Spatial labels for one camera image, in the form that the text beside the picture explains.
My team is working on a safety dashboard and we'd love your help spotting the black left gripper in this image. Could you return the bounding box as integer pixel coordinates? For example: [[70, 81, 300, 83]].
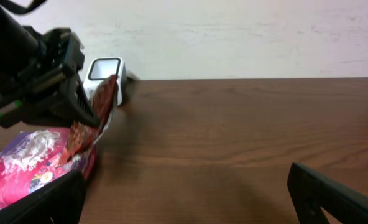
[[0, 27, 99, 128]]

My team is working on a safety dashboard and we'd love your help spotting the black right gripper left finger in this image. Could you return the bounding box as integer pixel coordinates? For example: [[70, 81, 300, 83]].
[[0, 170, 86, 224]]

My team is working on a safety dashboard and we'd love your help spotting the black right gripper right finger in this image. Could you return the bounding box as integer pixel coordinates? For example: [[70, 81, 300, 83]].
[[287, 162, 368, 224]]

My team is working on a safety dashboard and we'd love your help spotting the red Top chocolate bar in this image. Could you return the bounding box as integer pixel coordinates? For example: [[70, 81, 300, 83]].
[[58, 75, 117, 164]]

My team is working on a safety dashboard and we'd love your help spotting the purple red snack bag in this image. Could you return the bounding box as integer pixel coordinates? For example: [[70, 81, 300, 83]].
[[0, 128, 97, 210]]

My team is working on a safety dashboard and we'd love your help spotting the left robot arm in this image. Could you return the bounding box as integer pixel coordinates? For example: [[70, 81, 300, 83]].
[[0, 0, 99, 128]]

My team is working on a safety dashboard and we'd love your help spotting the white barcode scanner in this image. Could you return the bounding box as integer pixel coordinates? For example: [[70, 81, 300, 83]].
[[83, 57, 128, 106]]

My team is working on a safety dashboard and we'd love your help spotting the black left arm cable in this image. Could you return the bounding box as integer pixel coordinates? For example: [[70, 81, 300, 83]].
[[0, 0, 48, 16]]

